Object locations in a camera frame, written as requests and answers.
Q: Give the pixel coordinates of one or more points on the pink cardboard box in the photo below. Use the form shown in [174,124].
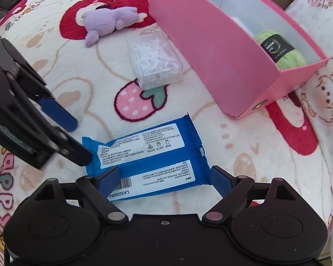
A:
[211,47]

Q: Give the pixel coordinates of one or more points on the purple plush toy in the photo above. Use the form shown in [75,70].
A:
[108,19]

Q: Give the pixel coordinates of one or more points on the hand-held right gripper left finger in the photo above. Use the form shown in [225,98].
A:
[108,181]

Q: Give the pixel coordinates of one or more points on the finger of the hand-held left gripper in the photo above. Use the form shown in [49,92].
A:
[75,151]
[59,115]

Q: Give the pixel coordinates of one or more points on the pink floral pillow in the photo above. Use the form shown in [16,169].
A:
[322,27]

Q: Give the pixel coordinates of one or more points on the blue wet wipes packet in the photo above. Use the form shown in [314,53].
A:
[155,158]

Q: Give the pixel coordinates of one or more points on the clear plastic floss pick box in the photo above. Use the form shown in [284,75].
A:
[155,61]

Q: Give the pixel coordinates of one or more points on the green yarn ball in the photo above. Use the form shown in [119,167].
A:
[291,58]

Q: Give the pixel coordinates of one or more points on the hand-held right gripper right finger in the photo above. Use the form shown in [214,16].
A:
[222,183]

